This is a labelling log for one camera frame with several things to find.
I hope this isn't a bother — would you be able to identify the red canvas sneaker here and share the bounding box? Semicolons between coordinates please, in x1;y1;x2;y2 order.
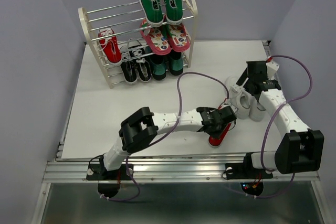
98;27;122;66
208;123;232;147

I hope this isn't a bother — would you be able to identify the black canvas sneaker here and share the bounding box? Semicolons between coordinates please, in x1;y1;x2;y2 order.
131;48;151;82
120;43;138;84

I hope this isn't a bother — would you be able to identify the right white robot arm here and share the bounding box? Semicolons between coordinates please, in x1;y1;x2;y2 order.
237;59;324;177

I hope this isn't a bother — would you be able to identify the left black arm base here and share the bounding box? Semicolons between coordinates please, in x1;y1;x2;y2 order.
86;155;140;202

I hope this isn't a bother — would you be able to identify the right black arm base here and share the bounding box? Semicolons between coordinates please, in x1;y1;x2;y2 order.
221;153;273;198

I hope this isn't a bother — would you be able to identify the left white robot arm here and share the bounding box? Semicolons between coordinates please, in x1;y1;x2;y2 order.
98;105;236;179

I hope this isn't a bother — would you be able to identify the white sneaker under arm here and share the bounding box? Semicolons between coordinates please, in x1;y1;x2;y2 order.
249;98;266;122

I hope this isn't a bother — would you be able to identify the teal suede shoe right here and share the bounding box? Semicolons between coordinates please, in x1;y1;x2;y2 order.
168;50;184;76

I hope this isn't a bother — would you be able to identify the teal suede shoe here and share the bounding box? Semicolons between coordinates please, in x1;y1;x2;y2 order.
149;54;166;81
168;50;184;76

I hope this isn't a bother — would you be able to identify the teal suede shoe left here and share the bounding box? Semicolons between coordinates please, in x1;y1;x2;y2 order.
149;54;166;81

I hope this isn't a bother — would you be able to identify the cream metal shoe shelf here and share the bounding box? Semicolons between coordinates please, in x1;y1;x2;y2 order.
78;0;198;89

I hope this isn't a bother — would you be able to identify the white fashion sneaker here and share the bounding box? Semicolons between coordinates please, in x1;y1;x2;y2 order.
225;76;251;119

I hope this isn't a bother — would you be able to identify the pink patterned slipper right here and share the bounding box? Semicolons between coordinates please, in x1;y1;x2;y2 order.
166;23;190;52

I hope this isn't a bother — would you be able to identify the pink patterned slipper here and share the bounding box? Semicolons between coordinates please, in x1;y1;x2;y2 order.
166;23;190;52
140;25;171;56

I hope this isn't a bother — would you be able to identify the pink patterned slipper left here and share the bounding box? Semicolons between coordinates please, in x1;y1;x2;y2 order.
140;25;171;56

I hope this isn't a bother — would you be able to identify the green sneaker right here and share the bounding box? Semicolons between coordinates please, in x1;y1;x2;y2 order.
163;0;183;25

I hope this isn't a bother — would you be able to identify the green sneaker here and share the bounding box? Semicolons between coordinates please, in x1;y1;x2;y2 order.
139;0;164;27
163;0;183;25

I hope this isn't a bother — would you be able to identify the green sneaker left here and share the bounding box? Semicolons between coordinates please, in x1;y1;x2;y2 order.
139;0;164;27

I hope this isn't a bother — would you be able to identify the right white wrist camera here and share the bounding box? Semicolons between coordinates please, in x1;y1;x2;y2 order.
266;57;279;80

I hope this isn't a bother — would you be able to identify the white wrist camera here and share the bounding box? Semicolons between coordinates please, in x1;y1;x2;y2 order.
224;101;237;111
266;57;279;80

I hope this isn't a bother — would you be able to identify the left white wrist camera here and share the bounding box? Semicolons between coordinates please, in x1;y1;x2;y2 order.
224;101;237;111

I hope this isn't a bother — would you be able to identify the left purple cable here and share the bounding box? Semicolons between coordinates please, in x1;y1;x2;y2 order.
99;72;232;201

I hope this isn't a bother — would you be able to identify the aluminium table frame rail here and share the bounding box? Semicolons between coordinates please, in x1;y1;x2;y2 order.
44;40;317;183

